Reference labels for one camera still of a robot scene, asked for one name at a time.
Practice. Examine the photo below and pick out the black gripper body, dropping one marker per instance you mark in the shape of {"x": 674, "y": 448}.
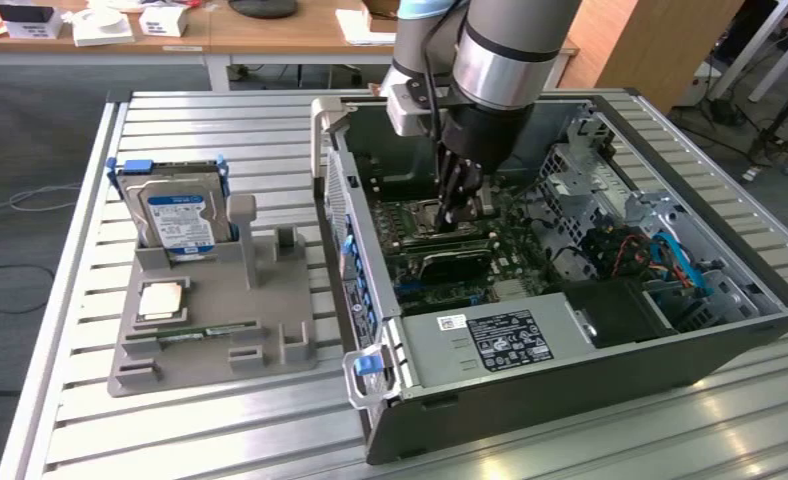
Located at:
{"x": 488, "y": 130}

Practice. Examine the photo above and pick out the graphics card with black shroud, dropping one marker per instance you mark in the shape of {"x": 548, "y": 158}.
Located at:
{"x": 455, "y": 267}

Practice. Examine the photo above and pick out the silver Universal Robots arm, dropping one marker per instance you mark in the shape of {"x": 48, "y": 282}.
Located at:
{"x": 508, "y": 60}

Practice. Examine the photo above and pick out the metal CPU socket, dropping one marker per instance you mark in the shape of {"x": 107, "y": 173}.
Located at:
{"x": 424, "y": 227}

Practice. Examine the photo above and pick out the green motherboard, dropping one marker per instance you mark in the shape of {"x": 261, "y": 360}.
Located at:
{"x": 515, "y": 240}

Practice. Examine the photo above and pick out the metal disk bay cage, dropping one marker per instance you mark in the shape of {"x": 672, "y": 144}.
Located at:
{"x": 575, "y": 210}

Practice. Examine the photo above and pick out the blue expansion slot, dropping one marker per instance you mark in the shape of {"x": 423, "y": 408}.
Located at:
{"x": 409, "y": 290}

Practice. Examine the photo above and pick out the white paper stack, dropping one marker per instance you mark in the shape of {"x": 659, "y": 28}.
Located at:
{"x": 364, "y": 30}

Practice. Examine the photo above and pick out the brown cardboard box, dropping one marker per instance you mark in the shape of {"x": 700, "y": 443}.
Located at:
{"x": 377, "y": 7}

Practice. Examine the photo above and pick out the grey power supply unit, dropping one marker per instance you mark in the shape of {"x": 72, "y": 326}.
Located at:
{"x": 448, "y": 350}

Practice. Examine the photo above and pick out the wooden cabinet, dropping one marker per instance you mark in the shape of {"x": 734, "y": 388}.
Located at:
{"x": 668, "y": 50}

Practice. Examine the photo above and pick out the grey printed parts rack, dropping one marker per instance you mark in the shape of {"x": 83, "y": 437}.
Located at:
{"x": 235, "y": 310}

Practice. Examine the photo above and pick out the black open PC case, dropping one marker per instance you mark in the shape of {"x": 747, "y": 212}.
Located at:
{"x": 568, "y": 400}

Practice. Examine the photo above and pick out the black round stand base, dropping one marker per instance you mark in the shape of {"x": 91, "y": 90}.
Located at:
{"x": 264, "y": 7}

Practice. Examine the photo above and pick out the hard disk in blue carrier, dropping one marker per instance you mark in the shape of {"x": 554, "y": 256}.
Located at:
{"x": 177, "y": 222}

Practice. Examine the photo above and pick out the black wheeled stand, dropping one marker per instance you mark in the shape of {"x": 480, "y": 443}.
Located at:
{"x": 778, "y": 145}

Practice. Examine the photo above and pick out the silver CPU chip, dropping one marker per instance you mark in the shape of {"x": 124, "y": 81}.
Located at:
{"x": 161, "y": 300}

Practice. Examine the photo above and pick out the white labelled box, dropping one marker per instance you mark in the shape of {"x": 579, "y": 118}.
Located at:
{"x": 164, "y": 22}

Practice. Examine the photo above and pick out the white box with round dish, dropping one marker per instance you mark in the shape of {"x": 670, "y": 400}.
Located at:
{"x": 101, "y": 27}

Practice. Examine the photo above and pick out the white box black top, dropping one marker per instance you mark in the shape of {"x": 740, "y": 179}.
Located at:
{"x": 31, "y": 25}

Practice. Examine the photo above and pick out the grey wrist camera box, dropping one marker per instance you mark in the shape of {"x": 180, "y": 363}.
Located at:
{"x": 408, "y": 112}

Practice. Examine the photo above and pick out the white pedestal box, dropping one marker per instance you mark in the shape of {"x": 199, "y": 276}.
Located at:
{"x": 698, "y": 85}

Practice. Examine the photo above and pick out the wooden desk white frame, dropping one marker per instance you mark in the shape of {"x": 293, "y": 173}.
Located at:
{"x": 48, "y": 45}
{"x": 281, "y": 35}

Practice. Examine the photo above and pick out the white table frame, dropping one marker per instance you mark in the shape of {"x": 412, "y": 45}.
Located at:
{"x": 778, "y": 45}

